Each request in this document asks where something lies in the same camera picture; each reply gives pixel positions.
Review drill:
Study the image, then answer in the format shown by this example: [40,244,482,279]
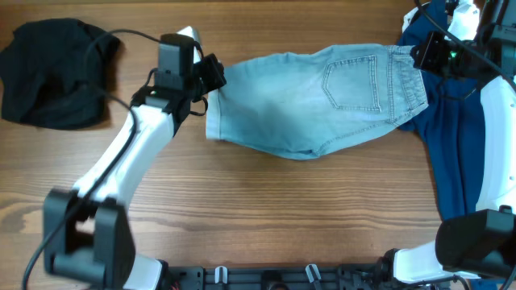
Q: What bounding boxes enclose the light blue denim shorts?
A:
[206,43,428,160]

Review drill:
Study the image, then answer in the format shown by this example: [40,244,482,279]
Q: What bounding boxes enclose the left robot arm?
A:
[22,27,226,289]

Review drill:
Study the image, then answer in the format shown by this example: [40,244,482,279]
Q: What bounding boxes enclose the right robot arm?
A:
[393,72,515,282]

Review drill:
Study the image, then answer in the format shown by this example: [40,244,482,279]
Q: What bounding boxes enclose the dark blue t-shirt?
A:
[397,0,509,290]

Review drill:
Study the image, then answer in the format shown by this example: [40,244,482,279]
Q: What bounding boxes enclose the black crumpled garment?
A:
[1,19,120,130]

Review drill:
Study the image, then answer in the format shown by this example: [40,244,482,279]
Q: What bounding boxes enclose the right black cable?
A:
[413,0,516,93]

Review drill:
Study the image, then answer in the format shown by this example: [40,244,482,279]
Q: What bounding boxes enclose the black cable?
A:
[413,0,516,93]
[22,28,162,290]

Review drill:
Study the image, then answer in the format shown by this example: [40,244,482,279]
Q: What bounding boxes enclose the left black cable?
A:
[22,28,162,290]

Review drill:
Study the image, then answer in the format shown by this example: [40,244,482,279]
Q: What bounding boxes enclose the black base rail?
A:
[169,263,450,290]

